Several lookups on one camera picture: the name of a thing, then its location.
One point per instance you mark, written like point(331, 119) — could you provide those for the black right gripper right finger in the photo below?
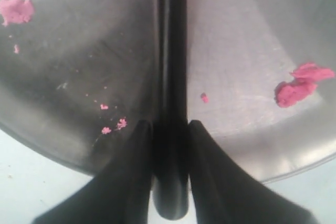
point(224, 193)

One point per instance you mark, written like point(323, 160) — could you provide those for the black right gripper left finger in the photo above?
point(119, 193)

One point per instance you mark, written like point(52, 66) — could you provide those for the black knife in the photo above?
point(170, 191)

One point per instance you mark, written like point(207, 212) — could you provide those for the pink sand crumb clump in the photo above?
point(304, 83)
point(16, 11)

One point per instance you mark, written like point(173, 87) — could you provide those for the round steel plate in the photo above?
point(76, 79)

